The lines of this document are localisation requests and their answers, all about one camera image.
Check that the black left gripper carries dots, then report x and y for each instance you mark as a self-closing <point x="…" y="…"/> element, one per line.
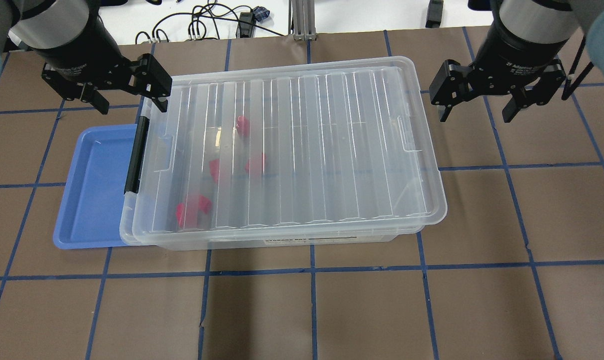
<point x="80" y="56"/>

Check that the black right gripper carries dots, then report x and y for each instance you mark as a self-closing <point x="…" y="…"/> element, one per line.
<point x="518" y="54"/>

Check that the red block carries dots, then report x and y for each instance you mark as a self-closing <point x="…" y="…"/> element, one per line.
<point x="214" y="170"/>
<point x="189" y="211"/>
<point x="256" y="164"/>
<point x="243" y="126"/>

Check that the clear plastic box lid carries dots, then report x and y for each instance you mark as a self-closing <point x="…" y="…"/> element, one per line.
<point x="302" y="145"/>

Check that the blue plastic tray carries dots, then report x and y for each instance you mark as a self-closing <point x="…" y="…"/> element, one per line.
<point x="92" y="202"/>

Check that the clear plastic storage box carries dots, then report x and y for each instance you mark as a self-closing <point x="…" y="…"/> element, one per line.
<point x="326" y="239"/>

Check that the black box latch handle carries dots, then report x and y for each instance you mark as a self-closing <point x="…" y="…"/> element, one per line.
<point x="132" y="182"/>

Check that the aluminium frame post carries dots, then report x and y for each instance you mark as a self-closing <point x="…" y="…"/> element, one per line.
<point x="302" y="20"/>

